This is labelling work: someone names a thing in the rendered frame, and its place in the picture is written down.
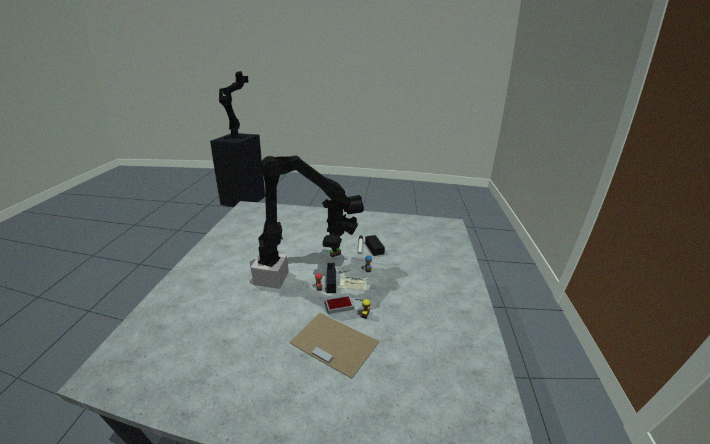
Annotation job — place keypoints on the cream inspection card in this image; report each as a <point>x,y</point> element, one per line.
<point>354,283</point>

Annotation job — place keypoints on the yellow ball-handled stamp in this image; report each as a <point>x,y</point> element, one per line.
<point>366,304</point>

